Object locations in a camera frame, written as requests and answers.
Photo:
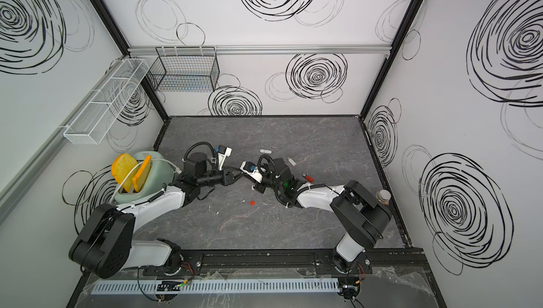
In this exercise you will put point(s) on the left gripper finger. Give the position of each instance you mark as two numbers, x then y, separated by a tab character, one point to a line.
228	182
234	173

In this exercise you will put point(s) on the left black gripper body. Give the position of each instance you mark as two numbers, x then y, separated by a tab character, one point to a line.
212	178

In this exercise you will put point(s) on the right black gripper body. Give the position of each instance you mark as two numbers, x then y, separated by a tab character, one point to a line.
268	179

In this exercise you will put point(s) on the long white usb drive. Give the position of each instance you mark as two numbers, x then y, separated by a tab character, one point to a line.
292	161

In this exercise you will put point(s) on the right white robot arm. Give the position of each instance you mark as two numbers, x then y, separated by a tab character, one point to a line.
361	214

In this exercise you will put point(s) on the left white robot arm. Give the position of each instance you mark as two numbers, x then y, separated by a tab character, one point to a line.
106	244

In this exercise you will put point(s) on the green toaster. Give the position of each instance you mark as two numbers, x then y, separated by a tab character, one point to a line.
161	172

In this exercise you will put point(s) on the orange toast slice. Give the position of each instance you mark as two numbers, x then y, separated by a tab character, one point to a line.
139	179

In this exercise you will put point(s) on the round yellow toast slice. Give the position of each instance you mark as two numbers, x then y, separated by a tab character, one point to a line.
123	171

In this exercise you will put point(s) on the light spice jar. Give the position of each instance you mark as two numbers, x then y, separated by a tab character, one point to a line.
384	196

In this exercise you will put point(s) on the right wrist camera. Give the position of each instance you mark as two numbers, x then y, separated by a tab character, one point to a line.
251	170

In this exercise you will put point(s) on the black wire basket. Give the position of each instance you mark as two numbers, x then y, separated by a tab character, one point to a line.
185	69

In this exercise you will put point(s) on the white wire shelf basket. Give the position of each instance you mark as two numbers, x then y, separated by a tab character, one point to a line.
120	98

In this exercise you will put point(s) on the grey slotted cable duct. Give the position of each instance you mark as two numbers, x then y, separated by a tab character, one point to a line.
216	286

